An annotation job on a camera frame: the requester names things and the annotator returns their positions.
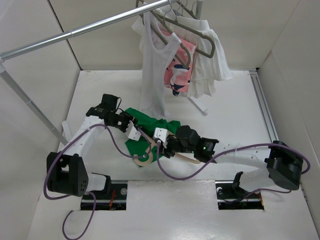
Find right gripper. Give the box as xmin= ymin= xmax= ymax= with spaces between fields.
xmin=154 ymin=135 xmax=195 ymax=158

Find green t shirt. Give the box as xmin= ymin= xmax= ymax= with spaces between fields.
xmin=125 ymin=107 xmax=181 ymax=167

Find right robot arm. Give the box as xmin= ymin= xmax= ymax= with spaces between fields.
xmin=153 ymin=125 xmax=307 ymax=198

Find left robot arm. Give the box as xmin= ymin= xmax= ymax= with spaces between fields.
xmin=43 ymin=94 xmax=141 ymax=199

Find grey hanger front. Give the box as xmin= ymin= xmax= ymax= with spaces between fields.
xmin=134 ymin=0 xmax=192 ymax=69

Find white rack foot right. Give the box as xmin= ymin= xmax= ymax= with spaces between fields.
xmin=188 ymin=97 xmax=208 ymax=116

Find pink patterned garment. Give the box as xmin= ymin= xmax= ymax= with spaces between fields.
xmin=164 ymin=38 xmax=197 ymax=97

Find white tank top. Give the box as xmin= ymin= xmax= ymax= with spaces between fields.
xmin=132 ymin=12 xmax=182 ymax=119

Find white pleated skirt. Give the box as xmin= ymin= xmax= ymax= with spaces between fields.
xmin=168 ymin=14 xmax=232 ymax=98

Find silver rack left pole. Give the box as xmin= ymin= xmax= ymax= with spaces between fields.
xmin=0 ymin=63 xmax=68 ymax=145

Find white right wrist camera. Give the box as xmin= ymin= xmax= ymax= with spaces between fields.
xmin=153 ymin=127 xmax=169 ymax=148

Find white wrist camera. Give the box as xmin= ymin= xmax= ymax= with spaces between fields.
xmin=153 ymin=127 xmax=169 ymax=148
xmin=125 ymin=121 xmax=141 ymax=141

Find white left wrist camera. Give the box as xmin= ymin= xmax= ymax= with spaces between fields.
xmin=125 ymin=121 xmax=141 ymax=141

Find aluminium rail right edge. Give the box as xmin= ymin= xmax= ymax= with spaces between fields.
xmin=249 ymin=70 xmax=279 ymax=142

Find silver clothes rack rail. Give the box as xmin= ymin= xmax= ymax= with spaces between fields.
xmin=0 ymin=0 xmax=176 ymax=63

